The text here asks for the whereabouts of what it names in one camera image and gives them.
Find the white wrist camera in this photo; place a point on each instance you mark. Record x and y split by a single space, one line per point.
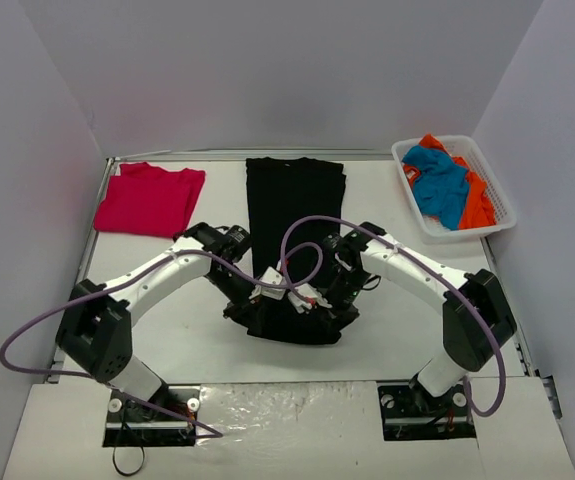
270 285
305 298

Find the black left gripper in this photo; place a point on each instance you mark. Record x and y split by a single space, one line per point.
246 304

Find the red folded t-shirt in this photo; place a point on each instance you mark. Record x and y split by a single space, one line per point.
147 200

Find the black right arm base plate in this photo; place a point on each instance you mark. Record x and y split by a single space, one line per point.
408 414

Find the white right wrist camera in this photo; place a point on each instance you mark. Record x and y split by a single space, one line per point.
305 298

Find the orange t-shirt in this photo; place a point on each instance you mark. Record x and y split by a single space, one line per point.
479 211

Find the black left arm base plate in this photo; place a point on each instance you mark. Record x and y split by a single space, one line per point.
130 424

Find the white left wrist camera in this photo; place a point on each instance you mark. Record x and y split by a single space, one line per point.
270 285

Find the black t-shirt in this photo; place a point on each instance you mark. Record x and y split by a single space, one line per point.
280 192

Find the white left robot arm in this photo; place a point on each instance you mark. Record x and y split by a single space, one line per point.
97 332

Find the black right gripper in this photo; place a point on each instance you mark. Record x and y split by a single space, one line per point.
335 304

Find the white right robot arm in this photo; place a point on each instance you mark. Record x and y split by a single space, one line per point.
476 317

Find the white plastic basket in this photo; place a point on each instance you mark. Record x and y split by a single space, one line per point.
465 147

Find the blue t-shirt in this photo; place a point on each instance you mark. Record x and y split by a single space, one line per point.
439 185

